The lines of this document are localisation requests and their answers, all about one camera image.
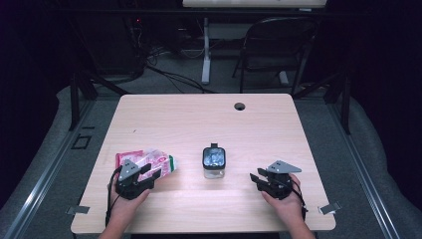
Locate clear jar with black lid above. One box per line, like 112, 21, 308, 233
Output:
202, 142, 227, 180

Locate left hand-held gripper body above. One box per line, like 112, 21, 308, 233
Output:
113, 158, 157, 201

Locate dark computer case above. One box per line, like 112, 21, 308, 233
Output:
79, 13, 147, 76

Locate grey tape piece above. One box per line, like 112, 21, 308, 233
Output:
317, 201, 342, 215
66, 205, 91, 215

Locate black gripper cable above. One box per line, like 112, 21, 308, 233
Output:
288, 178, 309, 222
105, 165, 123, 227

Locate black metal stand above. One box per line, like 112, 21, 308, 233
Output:
293, 71, 352, 135
68, 71, 128, 131

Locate pink and white plastic bag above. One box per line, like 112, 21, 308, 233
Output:
114, 148, 178, 182

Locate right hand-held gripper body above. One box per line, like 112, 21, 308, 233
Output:
260, 159, 303, 201

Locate person's left hand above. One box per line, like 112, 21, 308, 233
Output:
108, 188, 150, 218

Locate black folding chair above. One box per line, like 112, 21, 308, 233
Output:
232, 17, 317, 96

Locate aluminium floor rail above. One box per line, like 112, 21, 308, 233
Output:
326, 99, 401, 239
1, 99, 96, 239

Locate black floor cables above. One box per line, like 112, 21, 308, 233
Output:
144, 49, 217, 95

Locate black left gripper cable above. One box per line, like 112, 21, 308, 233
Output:
105, 165, 123, 227

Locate white desk top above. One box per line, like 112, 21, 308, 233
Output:
182, 0, 327, 9

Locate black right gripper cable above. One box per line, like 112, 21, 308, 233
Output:
288, 178, 309, 222

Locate white desk leg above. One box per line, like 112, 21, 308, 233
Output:
201, 17, 213, 86

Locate person's right hand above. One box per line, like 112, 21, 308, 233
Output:
261, 173, 305, 222

